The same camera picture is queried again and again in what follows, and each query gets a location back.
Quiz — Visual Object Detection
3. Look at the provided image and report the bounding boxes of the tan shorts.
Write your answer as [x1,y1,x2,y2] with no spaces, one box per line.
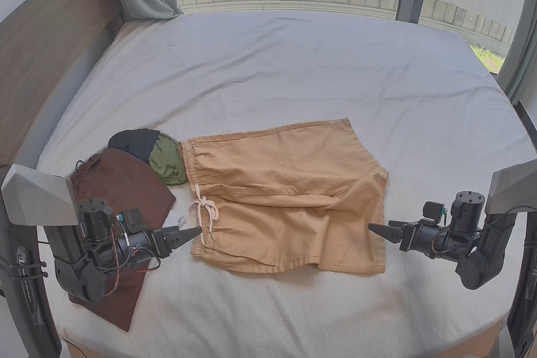
[180,117,390,275]

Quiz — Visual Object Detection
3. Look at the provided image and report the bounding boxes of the bed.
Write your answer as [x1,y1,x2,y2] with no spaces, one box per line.
[0,0,537,358]

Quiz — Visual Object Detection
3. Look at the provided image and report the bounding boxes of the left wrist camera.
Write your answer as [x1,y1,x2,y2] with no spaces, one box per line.
[117,207,145,234]

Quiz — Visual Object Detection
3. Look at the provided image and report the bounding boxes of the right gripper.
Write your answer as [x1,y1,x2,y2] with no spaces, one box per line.
[368,220,443,254]

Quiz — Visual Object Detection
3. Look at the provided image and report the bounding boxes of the green garment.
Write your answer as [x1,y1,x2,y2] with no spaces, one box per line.
[149,133,188,187]

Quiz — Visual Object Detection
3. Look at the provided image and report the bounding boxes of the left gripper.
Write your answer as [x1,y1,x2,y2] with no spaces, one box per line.
[124,225,202,260]

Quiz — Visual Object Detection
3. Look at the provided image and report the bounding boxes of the black garment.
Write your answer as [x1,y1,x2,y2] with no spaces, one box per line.
[108,129,162,164]

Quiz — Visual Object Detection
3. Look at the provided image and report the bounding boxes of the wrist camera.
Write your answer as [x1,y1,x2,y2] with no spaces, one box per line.
[117,207,145,234]
[423,201,446,228]

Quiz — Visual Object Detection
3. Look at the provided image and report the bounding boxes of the brown shorts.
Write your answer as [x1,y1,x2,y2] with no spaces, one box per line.
[67,149,177,333]

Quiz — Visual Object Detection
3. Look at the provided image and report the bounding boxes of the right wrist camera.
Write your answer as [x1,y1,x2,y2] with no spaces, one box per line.
[423,201,446,228]

